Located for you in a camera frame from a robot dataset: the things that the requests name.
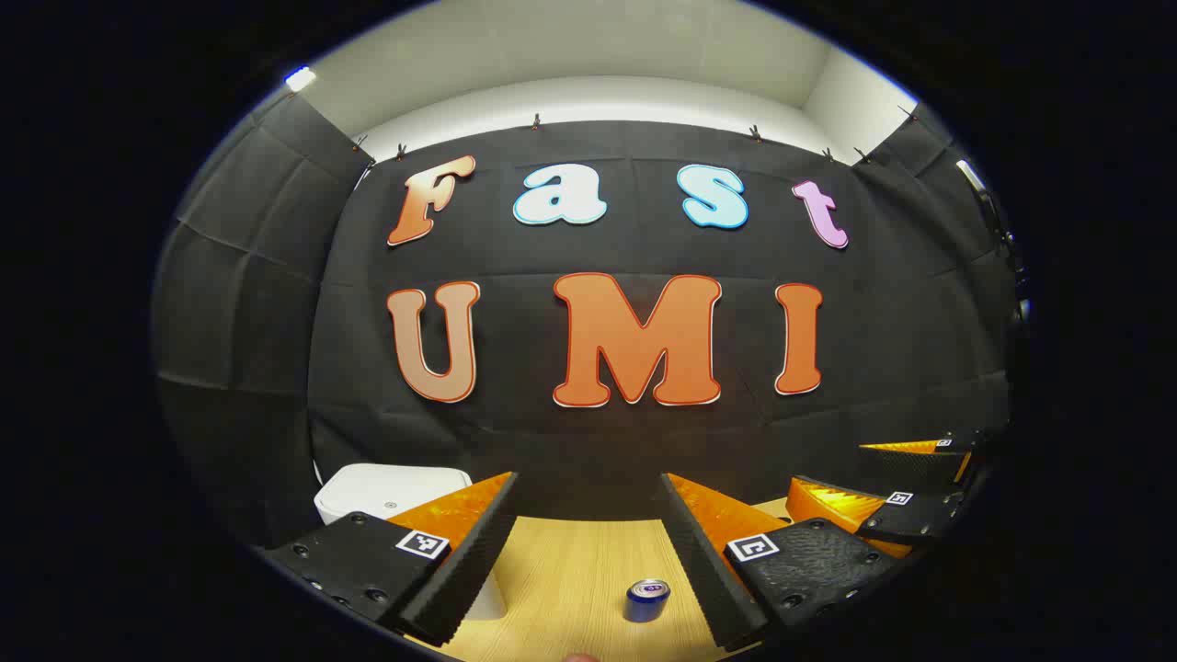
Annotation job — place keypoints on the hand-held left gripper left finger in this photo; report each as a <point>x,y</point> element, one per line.
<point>469,579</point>

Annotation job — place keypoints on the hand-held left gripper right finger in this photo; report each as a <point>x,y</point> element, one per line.
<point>703,579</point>

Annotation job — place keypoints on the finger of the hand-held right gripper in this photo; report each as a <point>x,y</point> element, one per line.
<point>919,519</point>
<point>910,464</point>

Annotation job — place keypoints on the blue pop can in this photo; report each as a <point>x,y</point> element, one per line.
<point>647,599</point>

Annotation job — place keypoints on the white desktop garbage bin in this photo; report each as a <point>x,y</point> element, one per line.
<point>386,487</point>

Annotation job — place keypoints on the wooden desktop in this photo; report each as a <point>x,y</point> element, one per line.
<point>570,588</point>

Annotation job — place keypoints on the black backdrop cloth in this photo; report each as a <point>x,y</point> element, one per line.
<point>644,441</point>

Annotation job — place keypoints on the white ceiling light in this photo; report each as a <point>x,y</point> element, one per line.
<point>300,79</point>

